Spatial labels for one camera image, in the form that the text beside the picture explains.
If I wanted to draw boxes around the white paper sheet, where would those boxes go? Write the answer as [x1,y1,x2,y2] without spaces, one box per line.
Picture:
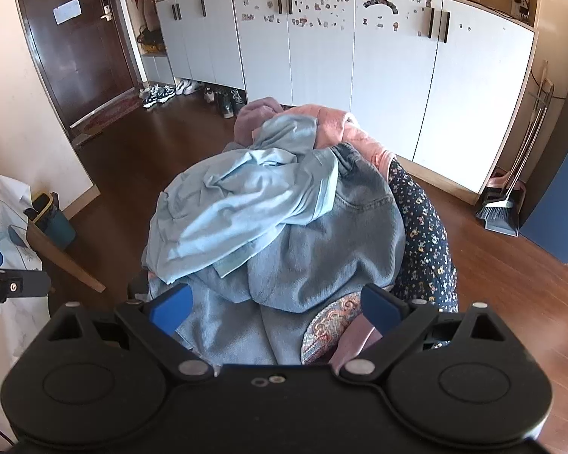
[54,1,83,25]

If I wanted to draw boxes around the white cabinet with stickers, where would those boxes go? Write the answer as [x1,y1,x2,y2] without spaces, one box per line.
[231,0,536,196]

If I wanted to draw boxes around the teal waste bin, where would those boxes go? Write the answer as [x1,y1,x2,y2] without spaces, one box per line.
[25,191,77,252]

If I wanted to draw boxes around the row of shoes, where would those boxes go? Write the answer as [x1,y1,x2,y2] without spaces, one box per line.
[139,78,246,119]

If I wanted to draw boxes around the dark yellow hanging bag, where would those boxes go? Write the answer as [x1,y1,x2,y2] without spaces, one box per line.
[137,23,166,56]

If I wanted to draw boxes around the reddish door mat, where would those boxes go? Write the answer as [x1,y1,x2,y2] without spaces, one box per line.
[69,95,146,136]

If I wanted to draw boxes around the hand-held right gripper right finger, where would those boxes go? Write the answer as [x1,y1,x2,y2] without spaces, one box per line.
[338,283,507,382]

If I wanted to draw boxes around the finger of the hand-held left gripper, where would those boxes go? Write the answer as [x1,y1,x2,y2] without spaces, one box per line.
[0,247,51,316]

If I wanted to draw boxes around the blue denim jeans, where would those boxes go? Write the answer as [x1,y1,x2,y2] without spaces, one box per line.
[147,142,408,366]

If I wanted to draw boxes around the pink quilted garment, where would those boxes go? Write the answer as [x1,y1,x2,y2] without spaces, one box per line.
[284,103,396,176]

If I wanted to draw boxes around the light pink garment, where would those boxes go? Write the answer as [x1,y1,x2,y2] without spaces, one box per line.
[330,316,385,370]

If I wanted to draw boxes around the mauve fleece garment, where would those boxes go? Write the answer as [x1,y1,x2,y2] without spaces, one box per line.
[233,97,289,145]

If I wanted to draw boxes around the dark brown door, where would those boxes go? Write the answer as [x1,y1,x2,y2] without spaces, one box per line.
[11,0,141,141]

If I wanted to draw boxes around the paisley patterned cloth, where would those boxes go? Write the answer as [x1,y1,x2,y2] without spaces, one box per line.
[300,293,366,366]

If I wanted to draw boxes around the plain white cabinet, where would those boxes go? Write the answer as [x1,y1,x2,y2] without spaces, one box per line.
[155,0,245,90]

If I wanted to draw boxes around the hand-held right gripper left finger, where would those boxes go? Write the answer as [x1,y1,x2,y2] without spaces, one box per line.
[48,283,216,381]

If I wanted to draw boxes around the grey dustpan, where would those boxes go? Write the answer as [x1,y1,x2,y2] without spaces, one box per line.
[484,104,548,238]

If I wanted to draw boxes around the light blue t-shirt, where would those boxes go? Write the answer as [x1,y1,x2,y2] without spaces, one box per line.
[141,113,340,285]

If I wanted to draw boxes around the grey broom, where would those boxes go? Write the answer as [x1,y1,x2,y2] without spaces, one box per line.
[475,82,549,221]

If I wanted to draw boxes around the blue panel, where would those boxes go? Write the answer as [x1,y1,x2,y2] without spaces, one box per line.
[520,116,568,266]

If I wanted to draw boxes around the dark floral garment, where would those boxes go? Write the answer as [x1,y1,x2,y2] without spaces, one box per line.
[388,158,459,314]

